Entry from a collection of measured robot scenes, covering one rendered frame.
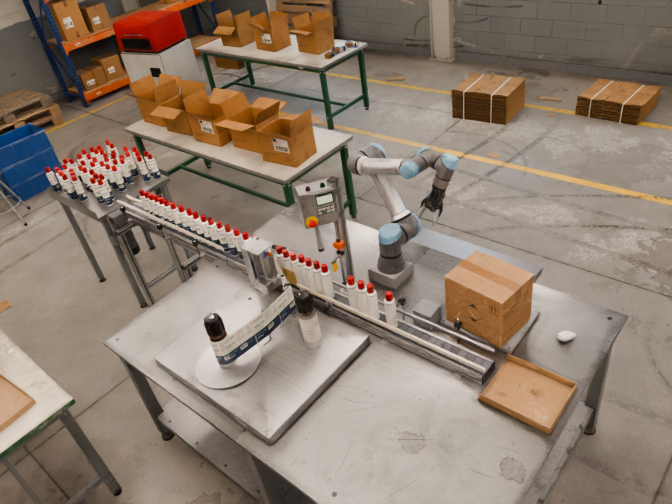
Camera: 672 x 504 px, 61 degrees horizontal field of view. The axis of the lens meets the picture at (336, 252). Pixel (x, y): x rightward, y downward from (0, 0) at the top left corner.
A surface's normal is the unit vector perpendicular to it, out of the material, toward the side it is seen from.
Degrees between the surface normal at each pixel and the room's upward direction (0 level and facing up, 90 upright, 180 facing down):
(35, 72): 90
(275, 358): 0
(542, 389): 0
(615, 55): 90
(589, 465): 0
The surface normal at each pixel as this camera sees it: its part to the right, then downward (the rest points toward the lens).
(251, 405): -0.15, -0.79
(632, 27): -0.64, 0.53
